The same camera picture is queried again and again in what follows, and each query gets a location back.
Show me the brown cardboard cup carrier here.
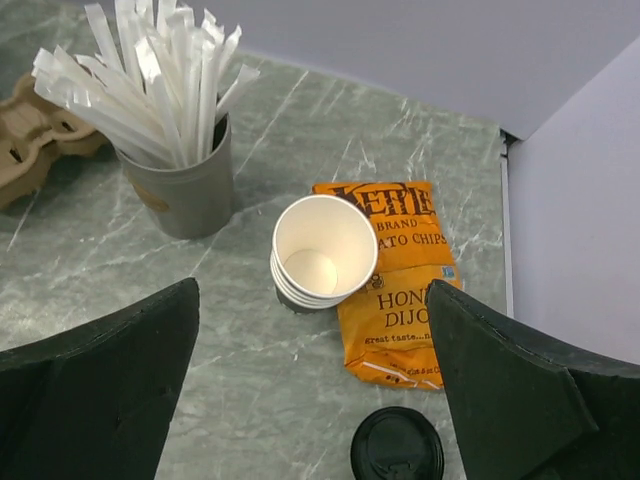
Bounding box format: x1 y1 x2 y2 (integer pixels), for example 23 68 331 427
0 73 108 209

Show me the stack of paper cups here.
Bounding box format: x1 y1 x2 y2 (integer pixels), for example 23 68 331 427
270 194 379 313

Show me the orange potato chips bag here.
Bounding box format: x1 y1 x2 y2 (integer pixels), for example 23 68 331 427
312 181 461 390

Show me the grey straw holder cup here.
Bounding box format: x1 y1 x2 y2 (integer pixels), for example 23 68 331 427
116 116 234 240

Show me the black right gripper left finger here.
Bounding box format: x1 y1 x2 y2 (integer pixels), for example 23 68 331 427
1 278 200 479

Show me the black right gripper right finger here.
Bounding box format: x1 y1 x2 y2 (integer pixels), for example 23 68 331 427
426 280 639 479

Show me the white wrapped straws bundle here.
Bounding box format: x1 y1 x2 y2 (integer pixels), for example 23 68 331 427
31 1 260 169

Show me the black plastic cup lid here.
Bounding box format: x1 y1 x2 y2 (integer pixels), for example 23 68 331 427
350 406 445 480

